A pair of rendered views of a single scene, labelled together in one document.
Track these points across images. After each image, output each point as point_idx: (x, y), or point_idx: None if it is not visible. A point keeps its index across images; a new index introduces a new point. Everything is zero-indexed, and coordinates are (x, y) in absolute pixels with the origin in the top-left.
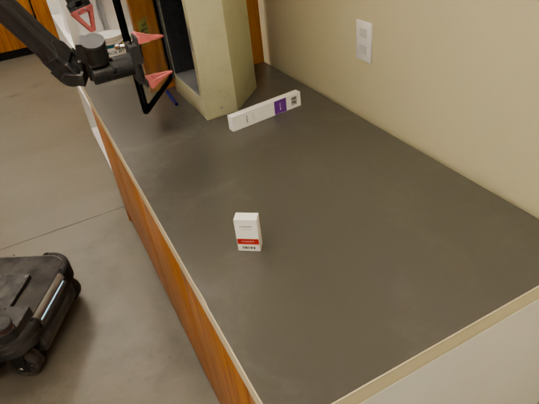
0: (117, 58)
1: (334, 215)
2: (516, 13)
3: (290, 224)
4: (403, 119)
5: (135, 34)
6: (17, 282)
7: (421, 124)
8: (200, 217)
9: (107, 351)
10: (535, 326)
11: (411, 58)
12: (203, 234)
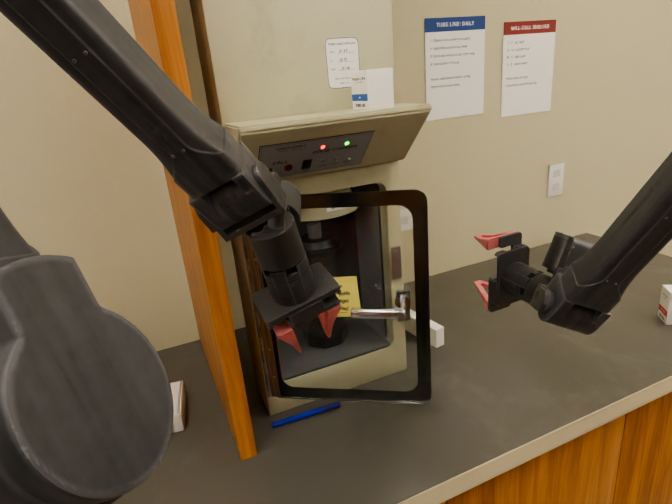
0: (534, 268)
1: None
2: (523, 139)
3: (620, 304)
4: (450, 254)
5: (506, 233)
6: None
7: (468, 246)
8: (643, 349)
9: None
10: None
11: (454, 201)
12: (669, 344)
